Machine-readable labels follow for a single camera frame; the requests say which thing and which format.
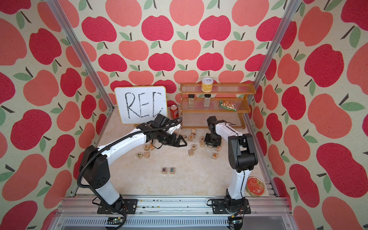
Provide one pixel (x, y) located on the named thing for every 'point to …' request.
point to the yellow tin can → (207, 85)
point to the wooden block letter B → (152, 147)
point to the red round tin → (255, 186)
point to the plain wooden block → (146, 154)
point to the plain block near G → (190, 152)
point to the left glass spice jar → (191, 100)
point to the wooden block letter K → (146, 147)
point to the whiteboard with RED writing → (138, 105)
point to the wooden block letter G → (193, 147)
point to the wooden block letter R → (164, 170)
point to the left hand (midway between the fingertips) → (182, 146)
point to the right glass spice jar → (207, 100)
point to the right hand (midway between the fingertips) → (210, 147)
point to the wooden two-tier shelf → (238, 93)
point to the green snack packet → (228, 105)
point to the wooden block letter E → (172, 170)
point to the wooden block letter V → (139, 155)
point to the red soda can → (174, 111)
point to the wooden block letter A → (214, 155)
